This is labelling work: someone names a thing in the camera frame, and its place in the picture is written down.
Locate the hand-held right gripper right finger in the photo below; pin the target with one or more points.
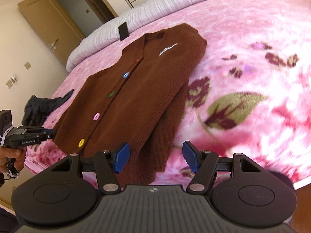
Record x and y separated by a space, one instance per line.
190 157

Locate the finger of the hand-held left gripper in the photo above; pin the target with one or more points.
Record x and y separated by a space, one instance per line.
36 133

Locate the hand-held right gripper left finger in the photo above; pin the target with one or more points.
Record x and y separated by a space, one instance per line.
122 156

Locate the brown knitted cardigan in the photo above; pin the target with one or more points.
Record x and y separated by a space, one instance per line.
145 82

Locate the person's left hand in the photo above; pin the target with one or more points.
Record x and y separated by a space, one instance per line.
8 156

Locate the dark crumpled cloth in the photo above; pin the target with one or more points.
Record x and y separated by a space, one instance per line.
38 109

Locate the wooden door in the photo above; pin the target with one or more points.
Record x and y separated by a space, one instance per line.
48 21

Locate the black rectangular object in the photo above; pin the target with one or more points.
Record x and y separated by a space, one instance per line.
124 31

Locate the pink floral blanket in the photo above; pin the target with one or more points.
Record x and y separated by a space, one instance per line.
243 41

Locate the striped white pillow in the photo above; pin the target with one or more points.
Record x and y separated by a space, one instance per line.
170 7

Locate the wall socket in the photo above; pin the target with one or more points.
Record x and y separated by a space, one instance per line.
11 81

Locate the wall switch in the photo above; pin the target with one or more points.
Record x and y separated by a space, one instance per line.
27 65

